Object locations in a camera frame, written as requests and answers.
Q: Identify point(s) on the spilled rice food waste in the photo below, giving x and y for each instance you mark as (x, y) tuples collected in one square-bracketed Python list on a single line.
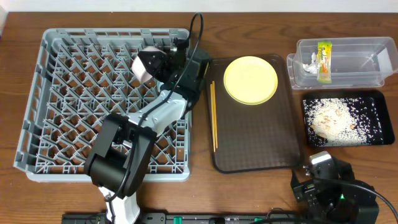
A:
[(333, 122)]

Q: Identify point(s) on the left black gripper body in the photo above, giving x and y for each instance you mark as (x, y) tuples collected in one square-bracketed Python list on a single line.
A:
[(152, 61)]

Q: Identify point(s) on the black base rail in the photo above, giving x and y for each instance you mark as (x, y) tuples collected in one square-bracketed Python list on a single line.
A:
[(162, 218)]

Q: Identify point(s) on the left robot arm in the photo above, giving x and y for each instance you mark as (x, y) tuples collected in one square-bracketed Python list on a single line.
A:
[(121, 154)]

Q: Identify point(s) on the grey plastic dishwasher rack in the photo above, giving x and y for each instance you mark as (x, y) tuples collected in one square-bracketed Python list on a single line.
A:
[(80, 77)]

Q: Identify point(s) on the green yellow snack wrapper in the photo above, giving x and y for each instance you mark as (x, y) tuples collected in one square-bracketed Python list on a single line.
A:
[(324, 62)]

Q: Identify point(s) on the clear plastic bin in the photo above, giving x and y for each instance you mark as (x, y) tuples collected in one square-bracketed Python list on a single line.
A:
[(356, 62)]

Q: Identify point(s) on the yellow round plate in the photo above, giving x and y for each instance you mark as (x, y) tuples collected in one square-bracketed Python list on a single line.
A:
[(250, 80)]

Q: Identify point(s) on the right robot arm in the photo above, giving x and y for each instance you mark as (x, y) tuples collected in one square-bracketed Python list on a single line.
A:
[(334, 195)]

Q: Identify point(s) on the white tissue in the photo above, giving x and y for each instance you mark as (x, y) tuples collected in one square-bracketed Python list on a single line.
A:
[(313, 67)]

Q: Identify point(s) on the wooden chopstick right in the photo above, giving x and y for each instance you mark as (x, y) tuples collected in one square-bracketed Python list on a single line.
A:
[(214, 116)]

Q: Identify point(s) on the dark brown serving tray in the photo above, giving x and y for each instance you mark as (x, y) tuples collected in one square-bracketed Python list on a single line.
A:
[(255, 137)]

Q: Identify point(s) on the wooden chopstick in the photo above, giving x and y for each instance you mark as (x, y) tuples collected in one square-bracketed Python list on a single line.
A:
[(214, 116)]

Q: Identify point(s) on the wooden chopstick left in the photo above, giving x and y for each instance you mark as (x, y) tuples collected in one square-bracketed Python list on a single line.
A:
[(212, 117)]

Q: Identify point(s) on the pink white bowl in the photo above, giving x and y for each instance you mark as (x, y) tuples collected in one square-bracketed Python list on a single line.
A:
[(137, 68)]

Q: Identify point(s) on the black rectangular tray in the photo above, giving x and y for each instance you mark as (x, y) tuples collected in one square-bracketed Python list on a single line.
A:
[(377, 96)]

